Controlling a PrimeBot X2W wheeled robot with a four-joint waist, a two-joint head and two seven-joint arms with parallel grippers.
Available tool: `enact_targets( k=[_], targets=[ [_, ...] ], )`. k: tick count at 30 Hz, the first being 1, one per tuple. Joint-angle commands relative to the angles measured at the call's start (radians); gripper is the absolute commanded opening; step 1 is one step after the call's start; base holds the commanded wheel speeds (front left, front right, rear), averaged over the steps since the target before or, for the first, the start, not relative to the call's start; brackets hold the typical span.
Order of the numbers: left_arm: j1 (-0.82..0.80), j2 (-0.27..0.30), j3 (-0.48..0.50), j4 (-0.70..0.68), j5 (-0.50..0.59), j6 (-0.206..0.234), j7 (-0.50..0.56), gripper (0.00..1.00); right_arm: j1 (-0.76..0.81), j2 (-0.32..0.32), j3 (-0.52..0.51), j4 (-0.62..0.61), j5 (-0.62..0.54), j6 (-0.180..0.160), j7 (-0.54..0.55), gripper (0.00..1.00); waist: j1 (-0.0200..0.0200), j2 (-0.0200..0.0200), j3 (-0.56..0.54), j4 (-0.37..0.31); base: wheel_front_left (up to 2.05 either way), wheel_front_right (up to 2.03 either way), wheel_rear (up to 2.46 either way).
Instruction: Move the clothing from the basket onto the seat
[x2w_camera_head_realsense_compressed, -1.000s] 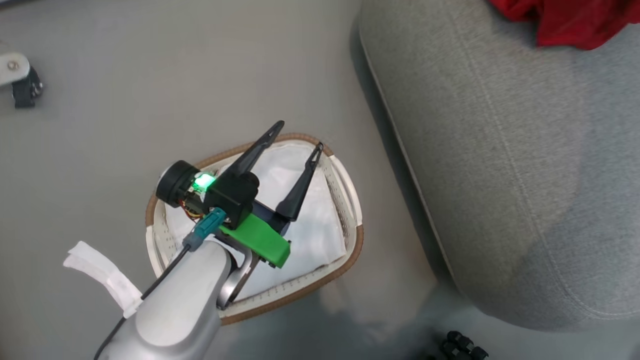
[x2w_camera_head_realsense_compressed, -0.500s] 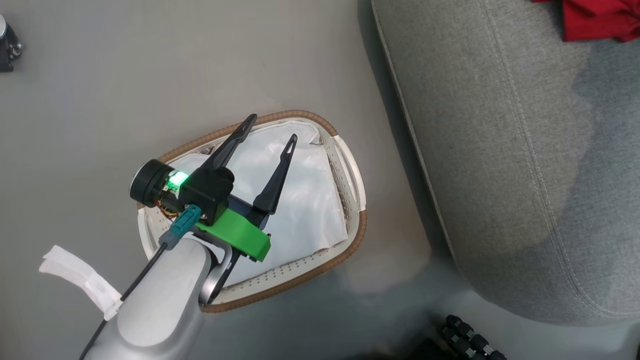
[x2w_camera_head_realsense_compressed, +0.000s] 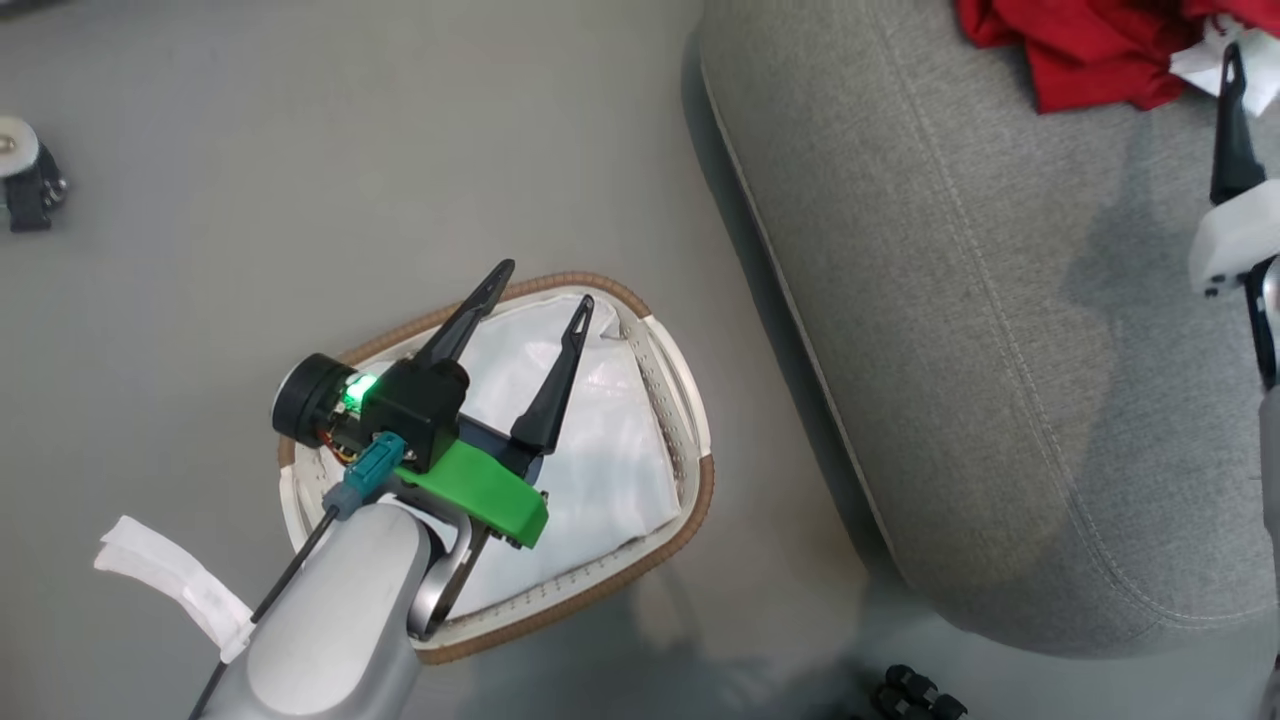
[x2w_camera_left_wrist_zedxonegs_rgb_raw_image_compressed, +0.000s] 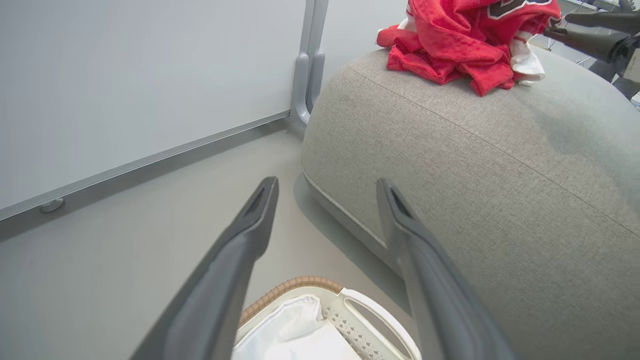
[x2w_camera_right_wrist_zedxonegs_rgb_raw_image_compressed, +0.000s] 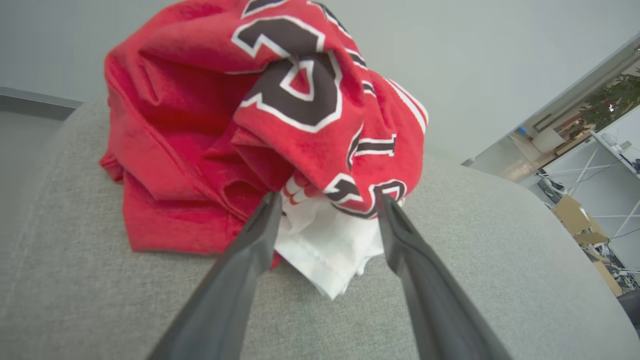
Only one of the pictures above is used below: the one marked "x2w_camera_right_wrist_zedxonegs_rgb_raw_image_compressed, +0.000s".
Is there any brown cardboard box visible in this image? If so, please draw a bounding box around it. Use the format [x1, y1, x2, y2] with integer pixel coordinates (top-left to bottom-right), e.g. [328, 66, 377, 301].
[551, 194, 609, 247]

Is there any green leafy plant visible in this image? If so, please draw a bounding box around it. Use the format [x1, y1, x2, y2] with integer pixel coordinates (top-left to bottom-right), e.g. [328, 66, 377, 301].
[579, 74, 640, 132]

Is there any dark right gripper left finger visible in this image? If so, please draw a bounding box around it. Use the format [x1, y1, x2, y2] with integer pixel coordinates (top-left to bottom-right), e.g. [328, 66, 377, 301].
[147, 191, 285, 360]

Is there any grey fabric sofa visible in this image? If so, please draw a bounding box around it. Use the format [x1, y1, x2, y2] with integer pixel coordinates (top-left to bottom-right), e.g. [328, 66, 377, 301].
[0, 95, 640, 360]

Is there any white metal frame table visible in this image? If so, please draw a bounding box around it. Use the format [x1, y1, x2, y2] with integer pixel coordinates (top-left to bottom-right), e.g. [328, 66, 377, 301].
[537, 130, 640, 242]

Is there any red number 23 jersey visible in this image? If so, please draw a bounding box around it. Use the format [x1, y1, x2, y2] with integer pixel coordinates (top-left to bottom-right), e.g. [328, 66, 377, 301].
[99, 0, 430, 270]

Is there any grey metal partition frame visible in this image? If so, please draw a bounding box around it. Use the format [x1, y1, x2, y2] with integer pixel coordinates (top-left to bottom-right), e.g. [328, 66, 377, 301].
[0, 86, 84, 122]

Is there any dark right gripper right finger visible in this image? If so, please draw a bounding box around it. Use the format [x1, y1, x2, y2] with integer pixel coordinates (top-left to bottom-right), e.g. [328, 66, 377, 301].
[376, 194, 512, 360]

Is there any white cloth with stitched hem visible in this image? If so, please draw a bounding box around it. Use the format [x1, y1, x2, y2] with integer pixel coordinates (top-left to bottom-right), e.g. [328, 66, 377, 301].
[273, 189, 407, 301]

